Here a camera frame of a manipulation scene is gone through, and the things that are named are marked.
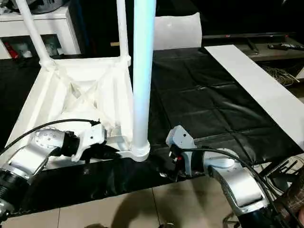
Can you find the white plastic table top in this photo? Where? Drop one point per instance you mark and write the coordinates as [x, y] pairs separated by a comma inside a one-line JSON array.
[[47, 90]]

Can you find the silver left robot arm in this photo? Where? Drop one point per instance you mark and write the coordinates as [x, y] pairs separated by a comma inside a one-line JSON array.
[[31, 152]]

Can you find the black mat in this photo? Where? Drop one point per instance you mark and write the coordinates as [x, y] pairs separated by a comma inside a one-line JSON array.
[[202, 99]]

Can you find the black router with label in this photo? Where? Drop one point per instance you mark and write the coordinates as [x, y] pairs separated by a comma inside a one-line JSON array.
[[282, 173]]

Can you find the small tan label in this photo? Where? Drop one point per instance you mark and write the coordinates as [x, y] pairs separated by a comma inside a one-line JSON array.
[[115, 44]]

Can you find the white flat board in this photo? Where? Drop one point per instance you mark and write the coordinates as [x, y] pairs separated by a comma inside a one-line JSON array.
[[256, 83]]

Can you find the dark textured bundle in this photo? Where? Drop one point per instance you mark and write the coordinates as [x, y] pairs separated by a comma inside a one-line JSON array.
[[292, 197]]

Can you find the white cabinet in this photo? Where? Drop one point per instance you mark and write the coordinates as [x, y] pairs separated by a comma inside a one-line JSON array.
[[59, 26]]

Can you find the red bottle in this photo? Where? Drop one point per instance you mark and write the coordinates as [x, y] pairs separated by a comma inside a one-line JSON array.
[[10, 50]]

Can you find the black remote control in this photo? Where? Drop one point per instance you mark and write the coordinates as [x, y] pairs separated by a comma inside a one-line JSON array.
[[285, 46]]

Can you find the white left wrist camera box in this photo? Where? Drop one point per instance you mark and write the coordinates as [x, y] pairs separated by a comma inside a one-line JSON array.
[[92, 136]]

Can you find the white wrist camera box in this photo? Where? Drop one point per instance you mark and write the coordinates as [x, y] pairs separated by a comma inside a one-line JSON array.
[[181, 137], [92, 136]]

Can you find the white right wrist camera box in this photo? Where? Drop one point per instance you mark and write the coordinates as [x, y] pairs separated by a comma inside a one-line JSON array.
[[181, 137]]

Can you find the chrome metal frame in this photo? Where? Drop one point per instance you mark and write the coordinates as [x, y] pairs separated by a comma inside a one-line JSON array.
[[228, 221]]

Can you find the black metal table frame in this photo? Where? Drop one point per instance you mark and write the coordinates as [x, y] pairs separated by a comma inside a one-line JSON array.
[[273, 166]]

